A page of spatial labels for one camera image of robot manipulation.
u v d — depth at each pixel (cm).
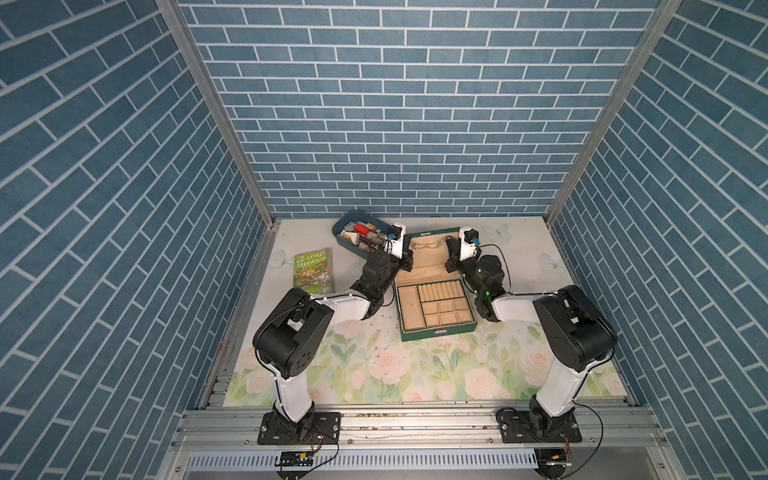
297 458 72
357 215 121
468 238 77
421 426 75
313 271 102
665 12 71
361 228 116
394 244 75
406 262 79
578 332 50
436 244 91
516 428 73
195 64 78
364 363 85
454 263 82
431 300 91
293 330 51
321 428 73
